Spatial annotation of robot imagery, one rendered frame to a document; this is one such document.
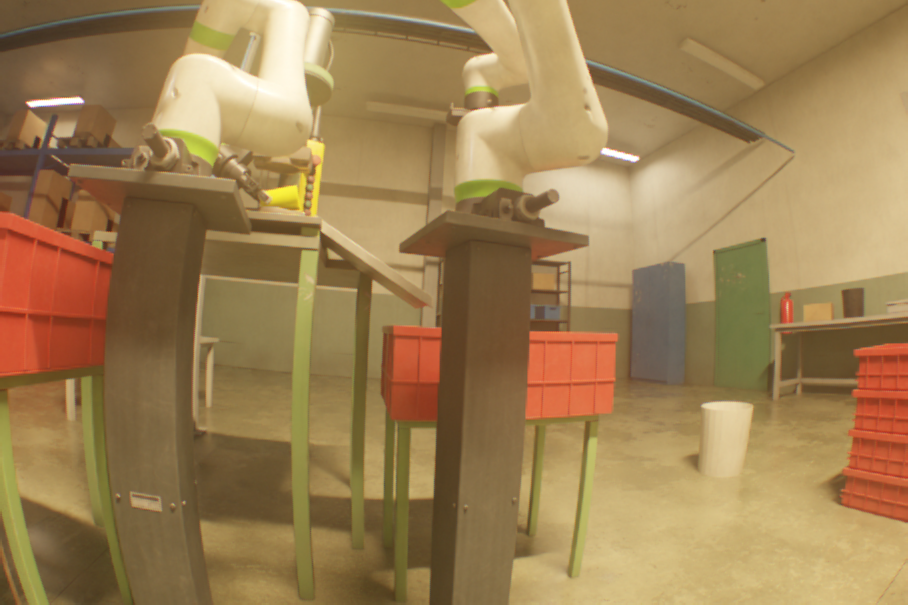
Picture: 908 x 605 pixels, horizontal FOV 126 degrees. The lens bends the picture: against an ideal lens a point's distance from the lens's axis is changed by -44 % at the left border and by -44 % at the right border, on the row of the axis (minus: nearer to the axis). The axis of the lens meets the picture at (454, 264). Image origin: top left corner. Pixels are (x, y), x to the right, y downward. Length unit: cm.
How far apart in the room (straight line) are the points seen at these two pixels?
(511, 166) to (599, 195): 742
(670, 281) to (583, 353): 576
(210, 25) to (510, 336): 94
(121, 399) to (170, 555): 25
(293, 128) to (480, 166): 33
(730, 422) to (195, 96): 237
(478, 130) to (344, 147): 624
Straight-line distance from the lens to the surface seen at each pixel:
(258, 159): 122
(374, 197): 665
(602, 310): 770
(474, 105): 108
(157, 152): 58
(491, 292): 67
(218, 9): 107
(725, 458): 236
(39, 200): 743
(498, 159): 73
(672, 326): 679
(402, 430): 100
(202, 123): 69
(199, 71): 73
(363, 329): 127
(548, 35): 71
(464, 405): 66
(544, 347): 105
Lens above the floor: 75
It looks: 10 degrees up
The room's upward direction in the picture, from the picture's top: 3 degrees clockwise
